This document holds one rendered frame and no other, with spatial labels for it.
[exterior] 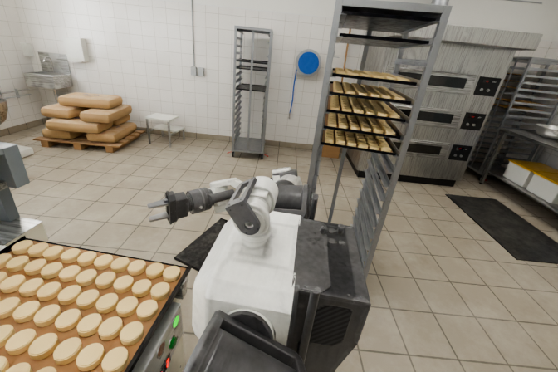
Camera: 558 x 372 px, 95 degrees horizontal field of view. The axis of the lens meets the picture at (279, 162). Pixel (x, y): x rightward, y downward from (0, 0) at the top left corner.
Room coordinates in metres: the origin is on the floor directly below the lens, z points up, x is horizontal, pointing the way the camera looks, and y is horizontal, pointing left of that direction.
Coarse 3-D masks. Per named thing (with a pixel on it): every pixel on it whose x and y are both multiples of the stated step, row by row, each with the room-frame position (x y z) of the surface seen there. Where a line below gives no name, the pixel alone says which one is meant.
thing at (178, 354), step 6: (174, 300) 0.56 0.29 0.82; (180, 342) 0.57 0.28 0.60; (180, 348) 0.57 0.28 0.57; (174, 354) 0.53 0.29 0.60; (180, 354) 0.56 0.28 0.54; (174, 360) 0.52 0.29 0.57; (180, 360) 0.56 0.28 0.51; (168, 366) 0.49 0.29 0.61; (174, 366) 0.52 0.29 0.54; (180, 366) 0.55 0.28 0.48
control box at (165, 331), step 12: (168, 312) 0.51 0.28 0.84; (180, 312) 0.53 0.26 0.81; (168, 324) 0.47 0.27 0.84; (180, 324) 0.53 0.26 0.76; (156, 336) 0.44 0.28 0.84; (168, 336) 0.46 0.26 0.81; (180, 336) 0.52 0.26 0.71; (156, 348) 0.41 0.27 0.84; (168, 348) 0.45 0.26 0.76; (144, 360) 0.38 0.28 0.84; (156, 360) 0.40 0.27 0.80; (168, 360) 0.44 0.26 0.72
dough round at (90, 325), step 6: (84, 318) 0.41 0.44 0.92; (90, 318) 0.41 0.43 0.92; (96, 318) 0.42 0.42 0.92; (78, 324) 0.40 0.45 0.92; (84, 324) 0.40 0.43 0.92; (90, 324) 0.40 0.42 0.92; (96, 324) 0.40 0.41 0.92; (78, 330) 0.38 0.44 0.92; (84, 330) 0.38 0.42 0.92; (90, 330) 0.39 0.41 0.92; (96, 330) 0.39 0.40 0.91; (84, 336) 0.38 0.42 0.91
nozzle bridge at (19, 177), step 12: (0, 144) 0.82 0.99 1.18; (12, 144) 0.83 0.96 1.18; (0, 156) 0.79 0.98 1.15; (12, 156) 0.81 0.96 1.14; (0, 168) 0.80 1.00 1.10; (12, 168) 0.80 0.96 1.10; (24, 168) 0.84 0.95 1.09; (0, 180) 0.79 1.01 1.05; (12, 180) 0.79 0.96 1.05; (24, 180) 0.82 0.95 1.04; (0, 192) 0.82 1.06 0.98; (0, 204) 0.81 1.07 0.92; (12, 204) 0.84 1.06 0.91; (0, 216) 0.81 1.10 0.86; (12, 216) 0.83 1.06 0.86
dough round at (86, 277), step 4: (84, 272) 0.54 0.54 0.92; (88, 272) 0.54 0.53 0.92; (92, 272) 0.55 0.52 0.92; (96, 272) 0.55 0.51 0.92; (80, 276) 0.53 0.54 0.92; (84, 276) 0.53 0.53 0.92; (88, 276) 0.53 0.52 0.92; (92, 276) 0.54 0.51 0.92; (96, 276) 0.54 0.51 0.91; (76, 280) 0.52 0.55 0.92; (80, 280) 0.52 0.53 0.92; (84, 280) 0.52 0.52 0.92; (88, 280) 0.52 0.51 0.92; (92, 280) 0.53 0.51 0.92; (80, 284) 0.51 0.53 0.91; (84, 284) 0.51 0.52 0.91; (88, 284) 0.52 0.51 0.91
